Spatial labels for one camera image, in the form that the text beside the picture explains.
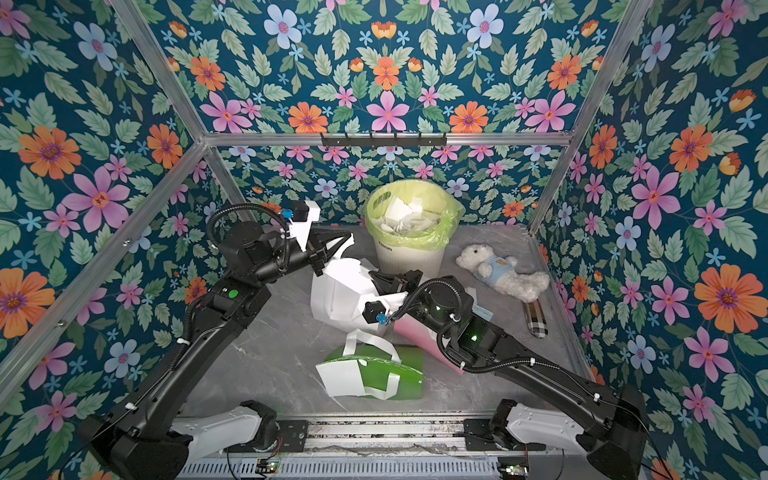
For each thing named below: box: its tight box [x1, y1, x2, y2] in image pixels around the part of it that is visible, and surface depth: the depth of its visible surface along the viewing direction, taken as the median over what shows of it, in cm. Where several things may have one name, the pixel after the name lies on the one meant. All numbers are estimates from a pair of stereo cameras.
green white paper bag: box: [316, 328, 424, 401], surface depth 66 cm
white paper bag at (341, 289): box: [310, 233, 407, 335], surface depth 63 cm
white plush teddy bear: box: [456, 244, 550, 303], surface depth 97 cm
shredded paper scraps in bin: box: [380, 196, 441, 234], surface depth 100 cm
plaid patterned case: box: [524, 298, 549, 339], surface depth 93 cm
